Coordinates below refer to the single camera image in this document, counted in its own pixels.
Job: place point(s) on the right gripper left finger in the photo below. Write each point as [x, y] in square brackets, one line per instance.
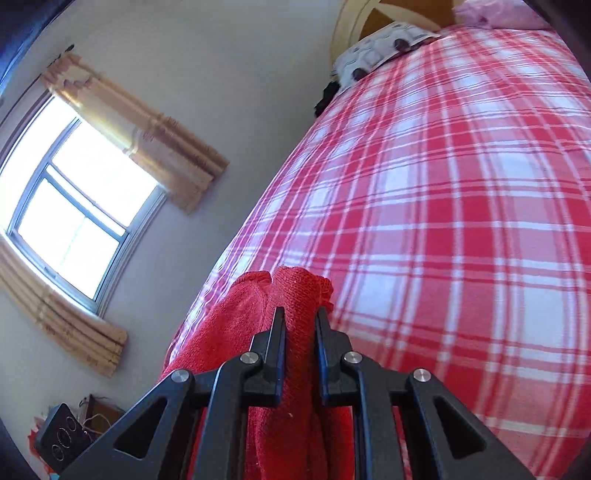
[192, 425]

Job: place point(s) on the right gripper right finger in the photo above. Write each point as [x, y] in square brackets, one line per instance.
[406, 425]

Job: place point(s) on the red knitted sweater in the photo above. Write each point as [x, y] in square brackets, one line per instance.
[299, 438]

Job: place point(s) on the black box with circles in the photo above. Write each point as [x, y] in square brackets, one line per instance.
[61, 439]

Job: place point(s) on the red white plaid bed cover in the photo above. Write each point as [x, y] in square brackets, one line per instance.
[440, 210]

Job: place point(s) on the beige side window curtain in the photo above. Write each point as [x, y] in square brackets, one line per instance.
[179, 161]

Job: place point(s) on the black cloth beside pillow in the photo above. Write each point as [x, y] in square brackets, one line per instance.
[328, 94]

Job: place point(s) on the grey patterned pillow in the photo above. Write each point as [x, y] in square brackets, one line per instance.
[370, 53]

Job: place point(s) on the cream wooden headboard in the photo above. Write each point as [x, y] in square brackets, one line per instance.
[360, 18]

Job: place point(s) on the pink pillow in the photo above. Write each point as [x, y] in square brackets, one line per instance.
[499, 14]

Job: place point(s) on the side wall window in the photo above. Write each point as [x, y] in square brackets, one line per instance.
[72, 204]

